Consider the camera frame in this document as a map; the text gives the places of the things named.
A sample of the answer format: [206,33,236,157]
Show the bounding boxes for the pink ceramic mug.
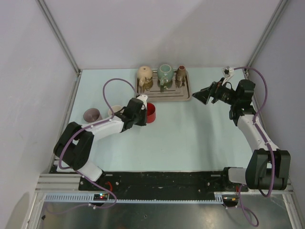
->
[108,105,124,119]

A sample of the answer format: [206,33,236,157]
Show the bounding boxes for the grey slotted cable duct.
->
[44,193,224,204]

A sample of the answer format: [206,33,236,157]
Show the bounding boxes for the red ceramic mug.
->
[146,103,156,124]

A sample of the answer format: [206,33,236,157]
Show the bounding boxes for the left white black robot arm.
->
[53,94,148,190]

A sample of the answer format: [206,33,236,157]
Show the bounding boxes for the right aluminium frame post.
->
[246,0,291,67]

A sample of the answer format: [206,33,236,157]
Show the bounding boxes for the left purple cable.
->
[44,78,139,215]

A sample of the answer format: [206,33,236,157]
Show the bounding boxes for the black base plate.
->
[79,171,238,201]

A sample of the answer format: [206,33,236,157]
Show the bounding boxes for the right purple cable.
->
[232,67,275,226]

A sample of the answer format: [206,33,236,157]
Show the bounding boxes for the brown ceramic cup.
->
[175,65,186,87]

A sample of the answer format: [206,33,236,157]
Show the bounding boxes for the beige ceramic mug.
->
[137,66,153,87]

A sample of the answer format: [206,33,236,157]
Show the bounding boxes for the purple cable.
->
[232,67,275,226]
[44,78,139,215]

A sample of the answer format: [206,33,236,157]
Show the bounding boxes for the mauve ceramic cup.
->
[83,108,102,123]

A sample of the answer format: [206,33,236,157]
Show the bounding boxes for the aluminium frame post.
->
[246,0,291,67]
[36,0,81,75]

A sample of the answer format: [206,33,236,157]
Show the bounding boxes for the left aluminium frame post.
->
[36,0,81,75]

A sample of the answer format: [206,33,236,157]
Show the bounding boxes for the green ceramic mug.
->
[157,64,174,85]

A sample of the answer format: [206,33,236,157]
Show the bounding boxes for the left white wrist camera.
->
[136,94,148,110]

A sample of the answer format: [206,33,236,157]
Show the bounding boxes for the metal serving tray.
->
[135,70,192,103]

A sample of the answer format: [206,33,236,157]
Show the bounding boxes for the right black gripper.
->
[193,78,239,105]

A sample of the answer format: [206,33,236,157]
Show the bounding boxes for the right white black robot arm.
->
[192,78,291,192]

